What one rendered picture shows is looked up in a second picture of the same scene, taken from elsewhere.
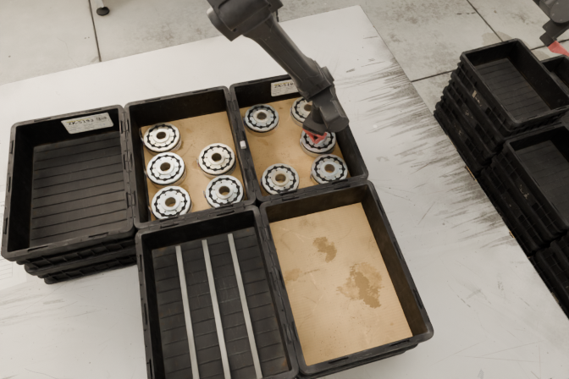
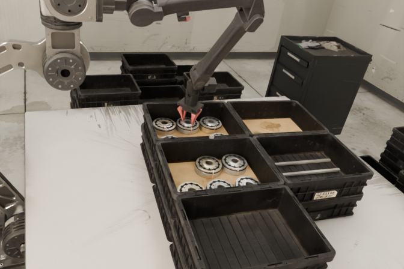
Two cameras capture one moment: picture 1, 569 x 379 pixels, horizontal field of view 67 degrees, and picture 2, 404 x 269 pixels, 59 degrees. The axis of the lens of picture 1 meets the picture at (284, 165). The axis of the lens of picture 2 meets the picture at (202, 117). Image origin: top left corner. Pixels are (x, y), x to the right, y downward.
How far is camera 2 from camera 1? 1.56 m
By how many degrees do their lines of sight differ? 68
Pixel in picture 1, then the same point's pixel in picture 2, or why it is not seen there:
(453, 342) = not seen: hidden behind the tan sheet
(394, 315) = (282, 120)
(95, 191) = (243, 238)
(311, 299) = not seen: hidden behind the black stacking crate
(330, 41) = (63, 129)
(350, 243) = (250, 126)
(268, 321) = (301, 156)
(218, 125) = (172, 169)
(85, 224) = (273, 241)
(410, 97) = (130, 108)
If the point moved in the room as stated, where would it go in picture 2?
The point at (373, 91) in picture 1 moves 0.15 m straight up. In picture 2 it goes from (122, 120) to (123, 94)
